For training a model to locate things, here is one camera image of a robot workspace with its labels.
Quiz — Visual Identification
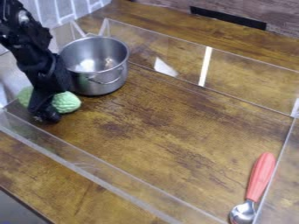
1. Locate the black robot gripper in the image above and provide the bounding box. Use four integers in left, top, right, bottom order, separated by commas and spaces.
17, 53, 70, 123

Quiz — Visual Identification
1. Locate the green bumpy gourd toy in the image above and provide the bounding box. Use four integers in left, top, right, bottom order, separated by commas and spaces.
16, 87, 81, 114

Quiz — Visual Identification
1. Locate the silver metal pot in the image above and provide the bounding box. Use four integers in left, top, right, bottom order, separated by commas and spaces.
60, 36, 129, 96

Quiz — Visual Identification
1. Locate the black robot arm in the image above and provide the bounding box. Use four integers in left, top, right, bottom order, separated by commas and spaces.
0, 0, 70, 123

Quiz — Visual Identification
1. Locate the clear acrylic tray barrier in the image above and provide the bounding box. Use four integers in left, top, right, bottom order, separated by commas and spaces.
0, 19, 299, 224

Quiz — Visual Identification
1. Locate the black wall slot strip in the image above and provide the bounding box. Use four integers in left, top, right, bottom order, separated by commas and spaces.
189, 6, 267, 31

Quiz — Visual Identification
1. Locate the red handled metal spoon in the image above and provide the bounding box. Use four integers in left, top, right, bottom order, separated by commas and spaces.
228, 152, 276, 224

